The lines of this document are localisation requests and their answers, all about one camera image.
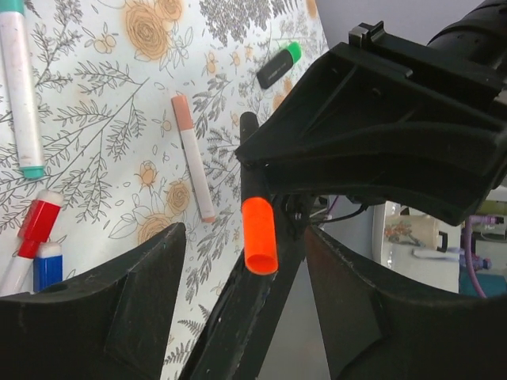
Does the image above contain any white plate off table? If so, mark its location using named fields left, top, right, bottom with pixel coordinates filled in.
left=372, top=201, right=400, bottom=269

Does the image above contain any floral white mug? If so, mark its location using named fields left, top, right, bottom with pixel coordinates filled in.
left=383, top=215, right=448, bottom=252

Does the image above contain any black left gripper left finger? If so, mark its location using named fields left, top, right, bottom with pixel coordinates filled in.
left=1, top=222, right=186, bottom=379

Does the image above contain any blue capped white pen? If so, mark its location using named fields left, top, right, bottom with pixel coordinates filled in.
left=33, top=242, right=63, bottom=293

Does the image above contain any orange capped black highlighter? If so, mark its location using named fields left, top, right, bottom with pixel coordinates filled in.
left=180, top=111, right=314, bottom=380

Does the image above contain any green capped black highlighter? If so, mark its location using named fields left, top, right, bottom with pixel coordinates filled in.
left=256, top=41, right=302, bottom=89

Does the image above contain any pink capped white pen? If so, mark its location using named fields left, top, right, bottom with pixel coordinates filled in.
left=171, top=95, right=215, bottom=223

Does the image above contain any teal capped white pen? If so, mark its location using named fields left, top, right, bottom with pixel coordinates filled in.
left=1, top=1, right=45, bottom=180

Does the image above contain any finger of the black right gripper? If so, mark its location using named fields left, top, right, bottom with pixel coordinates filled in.
left=263, top=156, right=500, bottom=226

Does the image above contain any red capped pen in pile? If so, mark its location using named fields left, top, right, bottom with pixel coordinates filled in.
left=1, top=189, right=64, bottom=296

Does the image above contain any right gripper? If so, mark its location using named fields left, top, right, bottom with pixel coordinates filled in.
left=237, top=1, right=506, bottom=169

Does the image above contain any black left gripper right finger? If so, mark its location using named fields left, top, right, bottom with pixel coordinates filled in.
left=305, top=227, right=506, bottom=379

